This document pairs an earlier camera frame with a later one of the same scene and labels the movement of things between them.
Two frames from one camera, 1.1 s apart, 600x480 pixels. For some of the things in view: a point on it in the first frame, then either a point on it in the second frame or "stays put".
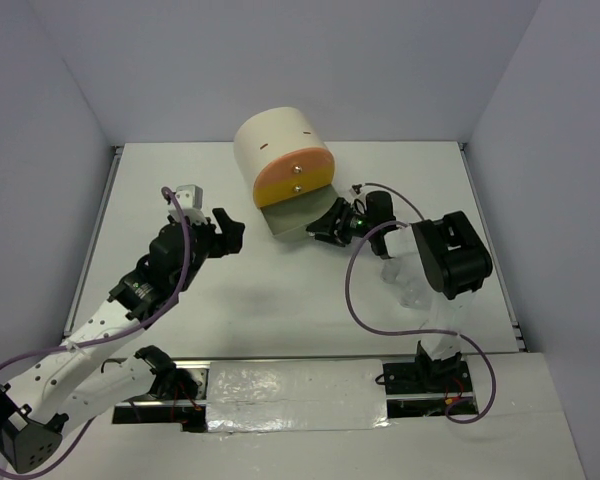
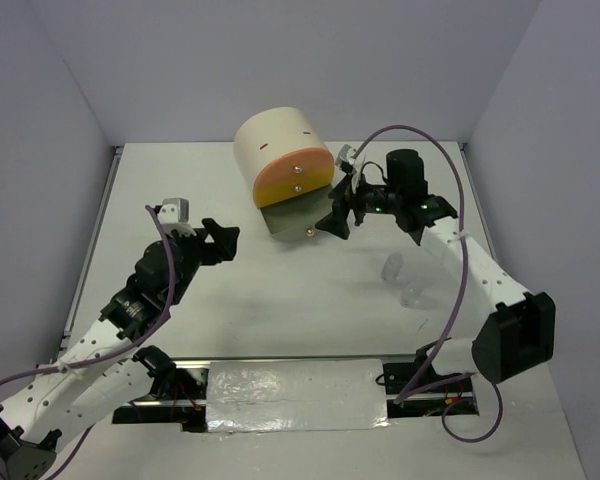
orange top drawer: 295,164 stays put
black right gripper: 328,227 to 345,198
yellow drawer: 266,195 stays put
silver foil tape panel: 295,395 stays put
